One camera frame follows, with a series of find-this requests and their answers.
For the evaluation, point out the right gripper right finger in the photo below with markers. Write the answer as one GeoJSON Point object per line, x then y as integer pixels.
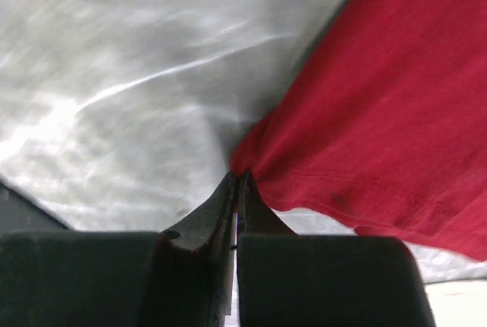
{"type": "Point", "coordinates": [287, 279]}

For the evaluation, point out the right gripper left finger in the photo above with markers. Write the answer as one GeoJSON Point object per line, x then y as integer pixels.
{"type": "Point", "coordinates": [181, 276]}

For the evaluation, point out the red t-shirt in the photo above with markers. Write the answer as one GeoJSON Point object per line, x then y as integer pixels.
{"type": "Point", "coordinates": [384, 128]}

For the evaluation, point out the white printed folded t-shirt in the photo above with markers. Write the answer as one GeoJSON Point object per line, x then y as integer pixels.
{"type": "Point", "coordinates": [458, 303]}

